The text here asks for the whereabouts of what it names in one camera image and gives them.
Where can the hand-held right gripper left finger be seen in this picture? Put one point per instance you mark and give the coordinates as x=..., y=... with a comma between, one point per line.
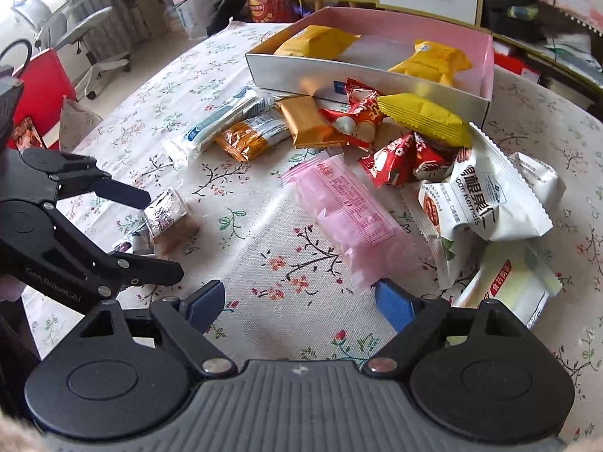
x=207, y=299

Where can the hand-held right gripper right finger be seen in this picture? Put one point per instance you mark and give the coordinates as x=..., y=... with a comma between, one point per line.
x=393, y=306

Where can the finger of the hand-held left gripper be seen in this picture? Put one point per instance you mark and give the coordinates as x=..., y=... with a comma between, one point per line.
x=125, y=193
x=155, y=270

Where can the small silver snack packet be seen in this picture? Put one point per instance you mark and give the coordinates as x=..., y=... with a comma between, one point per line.
x=162, y=212

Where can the pink translucent snack packet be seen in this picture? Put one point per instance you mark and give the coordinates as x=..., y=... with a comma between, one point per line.
x=348, y=212

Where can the white blue snack packet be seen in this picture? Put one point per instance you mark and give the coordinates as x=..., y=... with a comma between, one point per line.
x=212, y=125

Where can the pink cardboard box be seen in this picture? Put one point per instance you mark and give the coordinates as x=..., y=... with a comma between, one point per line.
x=377, y=42

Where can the floral tablecloth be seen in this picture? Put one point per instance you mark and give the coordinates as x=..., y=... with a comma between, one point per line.
x=264, y=245

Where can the white pale-yellow snack packet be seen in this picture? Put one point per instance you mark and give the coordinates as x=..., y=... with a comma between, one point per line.
x=506, y=287

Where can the red paper bag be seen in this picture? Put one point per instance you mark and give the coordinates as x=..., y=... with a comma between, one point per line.
x=47, y=84

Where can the orange clear snack packet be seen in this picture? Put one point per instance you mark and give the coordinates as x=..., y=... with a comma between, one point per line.
x=249, y=139

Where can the red candy packet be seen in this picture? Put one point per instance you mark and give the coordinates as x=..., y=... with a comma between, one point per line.
x=360, y=115
x=391, y=162

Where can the white black-print snack packet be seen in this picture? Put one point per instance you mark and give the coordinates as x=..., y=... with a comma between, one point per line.
x=485, y=193

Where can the red brown snack packet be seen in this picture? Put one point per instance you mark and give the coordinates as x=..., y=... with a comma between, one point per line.
x=436, y=160

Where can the grey office chair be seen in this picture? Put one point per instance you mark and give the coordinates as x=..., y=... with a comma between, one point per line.
x=80, y=33

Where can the plain white snack packet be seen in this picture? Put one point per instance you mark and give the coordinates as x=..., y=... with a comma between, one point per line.
x=537, y=181

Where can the plain yellow snack packet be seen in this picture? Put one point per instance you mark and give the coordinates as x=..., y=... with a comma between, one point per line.
x=315, y=40
x=424, y=115

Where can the white shopping bag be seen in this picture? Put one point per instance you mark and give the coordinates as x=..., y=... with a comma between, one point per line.
x=198, y=14

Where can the gold foil snack packet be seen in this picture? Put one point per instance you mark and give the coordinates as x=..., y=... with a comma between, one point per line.
x=306, y=120

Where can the black flat panel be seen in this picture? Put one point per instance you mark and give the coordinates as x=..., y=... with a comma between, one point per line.
x=224, y=14

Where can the yellow packet with blue logo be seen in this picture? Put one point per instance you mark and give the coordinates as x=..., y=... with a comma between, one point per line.
x=431, y=63

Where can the loose stack of papers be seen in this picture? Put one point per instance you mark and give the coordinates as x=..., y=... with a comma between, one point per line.
x=572, y=54

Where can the black storage box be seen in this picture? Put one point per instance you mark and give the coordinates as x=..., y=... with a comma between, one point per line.
x=511, y=19

